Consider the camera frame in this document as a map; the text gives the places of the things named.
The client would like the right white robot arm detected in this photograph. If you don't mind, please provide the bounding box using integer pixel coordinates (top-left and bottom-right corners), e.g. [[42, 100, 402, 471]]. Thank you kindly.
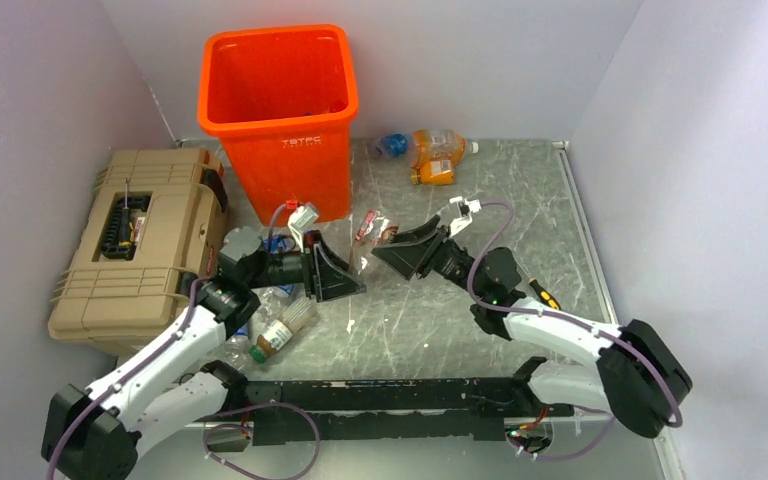
[[372, 217, 693, 438]]

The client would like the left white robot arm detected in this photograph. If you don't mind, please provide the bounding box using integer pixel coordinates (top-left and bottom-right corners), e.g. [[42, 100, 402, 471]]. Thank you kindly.
[[41, 227, 366, 479]]

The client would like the orange plastic bin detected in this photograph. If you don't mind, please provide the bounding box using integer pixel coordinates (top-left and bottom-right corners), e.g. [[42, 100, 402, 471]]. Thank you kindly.
[[198, 24, 359, 224]]

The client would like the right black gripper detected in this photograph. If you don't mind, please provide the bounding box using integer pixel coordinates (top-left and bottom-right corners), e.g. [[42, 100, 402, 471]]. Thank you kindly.
[[372, 215, 488, 299]]

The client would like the blue label water bottle left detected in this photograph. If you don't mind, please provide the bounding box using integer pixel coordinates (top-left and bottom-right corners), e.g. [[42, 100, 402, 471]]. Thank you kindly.
[[221, 325, 250, 370]]

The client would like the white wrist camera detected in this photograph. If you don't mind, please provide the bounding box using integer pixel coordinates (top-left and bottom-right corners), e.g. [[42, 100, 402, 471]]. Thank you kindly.
[[449, 196, 482, 237], [287, 203, 319, 247]]

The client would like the brown tea bottle green cap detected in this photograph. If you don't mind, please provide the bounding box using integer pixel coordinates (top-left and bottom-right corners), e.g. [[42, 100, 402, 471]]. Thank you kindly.
[[248, 297, 317, 364]]

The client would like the blue label water bottle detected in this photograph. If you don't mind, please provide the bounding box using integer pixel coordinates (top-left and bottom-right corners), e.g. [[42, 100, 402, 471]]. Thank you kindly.
[[221, 325, 250, 370], [255, 285, 296, 320]]

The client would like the blue crushed bottle far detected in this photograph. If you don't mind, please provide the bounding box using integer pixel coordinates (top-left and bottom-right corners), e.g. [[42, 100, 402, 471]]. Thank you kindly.
[[372, 133, 410, 158]]

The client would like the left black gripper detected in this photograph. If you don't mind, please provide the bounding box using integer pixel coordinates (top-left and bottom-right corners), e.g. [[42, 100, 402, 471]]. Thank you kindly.
[[246, 230, 366, 302]]

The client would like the red cap clear bottle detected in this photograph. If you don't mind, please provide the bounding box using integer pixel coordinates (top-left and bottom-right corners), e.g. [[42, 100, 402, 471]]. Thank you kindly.
[[349, 210, 399, 275]]

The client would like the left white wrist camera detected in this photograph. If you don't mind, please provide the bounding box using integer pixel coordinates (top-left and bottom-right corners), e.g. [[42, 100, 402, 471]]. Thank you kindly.
[[287, 203, 319, 247]]

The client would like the small orange bottle far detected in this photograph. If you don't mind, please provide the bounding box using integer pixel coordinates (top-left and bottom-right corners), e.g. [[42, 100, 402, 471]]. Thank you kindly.
[[411, 159, 455, 186]]

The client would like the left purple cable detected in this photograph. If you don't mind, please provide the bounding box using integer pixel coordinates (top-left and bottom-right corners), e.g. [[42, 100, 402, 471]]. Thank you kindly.
[[44, 201, 293, 480]]

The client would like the red label bottle corner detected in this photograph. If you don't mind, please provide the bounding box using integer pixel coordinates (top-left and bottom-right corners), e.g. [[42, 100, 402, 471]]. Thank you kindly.
[[327, 99, 348, 113]]

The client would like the yellow black screwdriver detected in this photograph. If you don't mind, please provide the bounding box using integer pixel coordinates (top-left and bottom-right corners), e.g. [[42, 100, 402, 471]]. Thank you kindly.
[[528, 278, 561, 310]]

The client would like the large orange juice bottle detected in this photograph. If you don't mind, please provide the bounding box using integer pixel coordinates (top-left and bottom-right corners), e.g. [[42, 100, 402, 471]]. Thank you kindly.
[[407, 129, 480, 168]]

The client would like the blue label water bottle middle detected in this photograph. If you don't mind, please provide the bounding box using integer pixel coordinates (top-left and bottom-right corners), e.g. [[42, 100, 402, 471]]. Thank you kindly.
[[255, 285, 296, 320]]

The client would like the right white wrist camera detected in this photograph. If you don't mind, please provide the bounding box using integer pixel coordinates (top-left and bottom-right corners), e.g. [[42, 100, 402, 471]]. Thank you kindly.
[[449, 196, 482, 237]]

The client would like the tan tool case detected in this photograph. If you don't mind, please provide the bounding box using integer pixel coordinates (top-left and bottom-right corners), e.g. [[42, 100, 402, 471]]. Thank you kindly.
[[47, 148, 229, 357]]

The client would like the blue label bottle white cap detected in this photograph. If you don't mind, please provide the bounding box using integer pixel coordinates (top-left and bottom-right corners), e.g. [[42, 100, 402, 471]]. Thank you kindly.
[[262, 233, 298, 254]]

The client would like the black base frame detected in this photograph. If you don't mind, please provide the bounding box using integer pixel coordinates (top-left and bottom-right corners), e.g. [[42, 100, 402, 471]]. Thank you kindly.
[[178, 374, 558, 446]]

